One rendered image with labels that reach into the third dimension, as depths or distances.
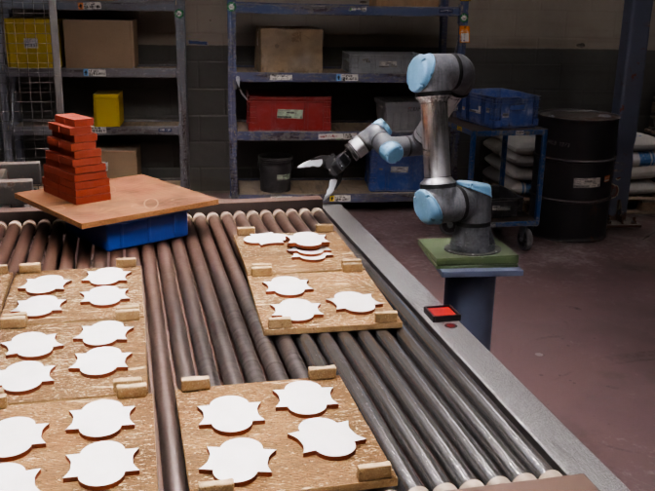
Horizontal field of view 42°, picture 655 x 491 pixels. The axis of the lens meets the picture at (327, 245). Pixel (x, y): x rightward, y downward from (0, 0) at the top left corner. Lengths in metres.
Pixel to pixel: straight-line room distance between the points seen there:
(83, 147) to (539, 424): 1.74
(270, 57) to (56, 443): 5.26
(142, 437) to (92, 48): 5.43
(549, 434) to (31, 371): 1.07
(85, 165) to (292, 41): 3.99
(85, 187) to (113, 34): 4.02
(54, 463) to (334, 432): 0.50
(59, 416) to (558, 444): 0.95
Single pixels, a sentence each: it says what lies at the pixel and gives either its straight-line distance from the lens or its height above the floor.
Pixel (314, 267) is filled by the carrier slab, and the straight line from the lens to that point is 2.51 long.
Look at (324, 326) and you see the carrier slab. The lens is 2.09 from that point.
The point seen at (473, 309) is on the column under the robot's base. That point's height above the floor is 0.72.
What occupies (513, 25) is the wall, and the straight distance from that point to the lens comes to 7.63.
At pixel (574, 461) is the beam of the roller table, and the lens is 1.65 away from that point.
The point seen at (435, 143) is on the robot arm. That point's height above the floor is 1.27.
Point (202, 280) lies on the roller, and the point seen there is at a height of 0.92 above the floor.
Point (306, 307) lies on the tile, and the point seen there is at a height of 0.95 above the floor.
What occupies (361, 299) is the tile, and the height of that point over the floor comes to 0.95.
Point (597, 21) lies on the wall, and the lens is 7.91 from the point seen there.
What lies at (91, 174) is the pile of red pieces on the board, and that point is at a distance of 2.88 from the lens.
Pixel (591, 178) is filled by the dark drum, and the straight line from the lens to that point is 6.25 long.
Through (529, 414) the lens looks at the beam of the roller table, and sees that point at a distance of 1.79.
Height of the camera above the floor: 1.74
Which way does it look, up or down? 17 degrees down
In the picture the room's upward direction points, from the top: 1 degrees clockwise
